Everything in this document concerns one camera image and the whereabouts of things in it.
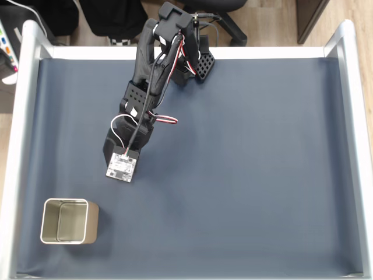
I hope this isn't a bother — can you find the square metal tin container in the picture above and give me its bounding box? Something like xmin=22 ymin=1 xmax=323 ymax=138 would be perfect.
xmin=40 ymin=198 xmax=100 ymax=245

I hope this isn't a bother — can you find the black perforated base clamp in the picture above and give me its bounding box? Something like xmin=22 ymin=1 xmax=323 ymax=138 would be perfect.
xmin=194 ymin=34 xmax=217 ymax=84

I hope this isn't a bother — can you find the blue-grey table mat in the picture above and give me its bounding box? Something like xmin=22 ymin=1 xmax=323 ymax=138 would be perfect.
xmin=16 ymin=57 xmax=365 ymax=278

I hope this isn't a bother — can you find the black office chair base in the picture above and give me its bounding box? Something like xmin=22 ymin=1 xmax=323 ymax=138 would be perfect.
xmin=177 ymin=0 xmax=248 ymax=47

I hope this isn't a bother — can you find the black case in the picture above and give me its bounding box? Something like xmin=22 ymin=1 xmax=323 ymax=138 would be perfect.
xmin=0 ymin=0 xmax=80 ymax=46

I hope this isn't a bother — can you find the white device with coloured buttons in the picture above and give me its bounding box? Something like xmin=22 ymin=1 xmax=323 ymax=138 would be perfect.
xmin=0 ymin=20 xmax=23 ymax=85

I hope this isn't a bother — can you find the dark wooden cabinet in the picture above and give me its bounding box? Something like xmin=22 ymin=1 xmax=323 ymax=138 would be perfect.
xmin=297 ymin=0 xmax=332 ymax=44

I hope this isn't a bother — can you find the black camera cable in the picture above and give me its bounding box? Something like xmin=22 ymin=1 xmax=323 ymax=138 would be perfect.
xmin=125 ymin=34 xmax=184 ymax=152

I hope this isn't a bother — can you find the thin white wire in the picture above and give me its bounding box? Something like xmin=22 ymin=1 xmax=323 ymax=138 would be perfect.
xmin=110 ymin=114 xmax=138 ymax=150

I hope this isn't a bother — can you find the red white black servo cable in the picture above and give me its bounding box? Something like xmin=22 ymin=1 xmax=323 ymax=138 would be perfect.
xmin=147 ymin=112 xmax=179 ymax=125

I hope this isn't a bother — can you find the white camera circuit board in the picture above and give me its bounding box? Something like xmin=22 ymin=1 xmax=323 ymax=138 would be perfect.
xmin=105 ymin=145 xmax=140 ymax=184

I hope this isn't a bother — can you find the red white black arm cable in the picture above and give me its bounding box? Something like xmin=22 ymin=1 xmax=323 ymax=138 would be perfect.
xmin=167 ymin=33 xmax=203 ymax=77

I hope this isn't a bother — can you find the grey power cable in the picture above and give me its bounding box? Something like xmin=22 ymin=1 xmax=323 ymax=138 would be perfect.
xmin=192 ymin=11 xmax=223 ymax=47

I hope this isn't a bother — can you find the white aluminium table frame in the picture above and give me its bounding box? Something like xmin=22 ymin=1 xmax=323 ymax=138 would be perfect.
xmin=0 ymin=19 xmax=373 ymax=280

